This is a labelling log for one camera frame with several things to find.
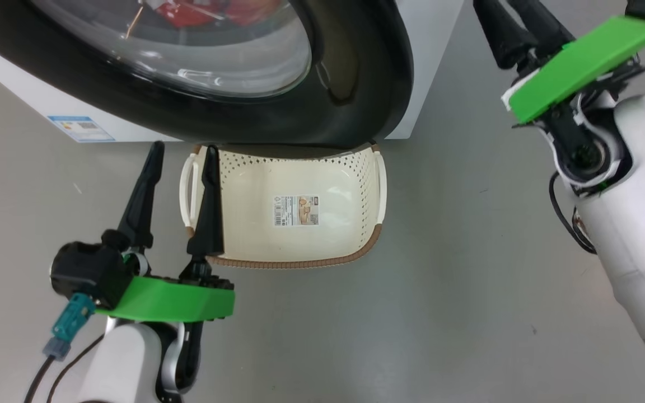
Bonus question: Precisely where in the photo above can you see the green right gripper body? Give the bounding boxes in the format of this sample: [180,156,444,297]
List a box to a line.
[501,16,645,125]

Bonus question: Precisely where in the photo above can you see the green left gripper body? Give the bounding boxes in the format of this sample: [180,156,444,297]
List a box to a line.
[96,256,236,324]

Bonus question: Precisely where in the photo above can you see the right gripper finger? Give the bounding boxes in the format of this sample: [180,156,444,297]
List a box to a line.
[510,0,576,52]
[473,0,537,71]

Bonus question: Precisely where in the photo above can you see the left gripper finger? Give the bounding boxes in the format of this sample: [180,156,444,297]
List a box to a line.
[101,141,165,252]
[186,144,226,259]

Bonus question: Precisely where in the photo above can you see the dark round glass washer door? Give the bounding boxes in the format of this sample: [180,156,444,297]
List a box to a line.
[0,0,414,151]

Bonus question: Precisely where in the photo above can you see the red and white clothes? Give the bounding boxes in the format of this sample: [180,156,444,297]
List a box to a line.
[149,0,278,29]

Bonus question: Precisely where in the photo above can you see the white washing machine body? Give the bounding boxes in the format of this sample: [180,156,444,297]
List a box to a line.
[0,0,465,143]

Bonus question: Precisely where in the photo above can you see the cream basket with brown rim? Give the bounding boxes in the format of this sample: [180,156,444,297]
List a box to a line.
[179,143,387,270]

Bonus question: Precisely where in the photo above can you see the paper label with barcode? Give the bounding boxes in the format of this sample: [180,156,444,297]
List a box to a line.
[273,195,320,227]

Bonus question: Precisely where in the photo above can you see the blue energy label sticker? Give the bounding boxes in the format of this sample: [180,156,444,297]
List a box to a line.
[48,115,116,143]

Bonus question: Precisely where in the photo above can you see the teal left cable connector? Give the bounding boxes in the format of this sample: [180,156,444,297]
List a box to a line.
[43,294,97,360]

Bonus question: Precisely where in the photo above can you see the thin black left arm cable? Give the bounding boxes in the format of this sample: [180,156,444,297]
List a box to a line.
[47,335,105,403]
[23,355,55,403]

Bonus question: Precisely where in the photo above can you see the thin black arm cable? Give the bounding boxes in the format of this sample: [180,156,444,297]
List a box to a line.
[549,172,599,256]
[47,335,105,403]
[23,355,55,403]

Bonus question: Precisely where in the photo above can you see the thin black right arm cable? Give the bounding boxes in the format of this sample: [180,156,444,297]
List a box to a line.
[549,172,599,256]

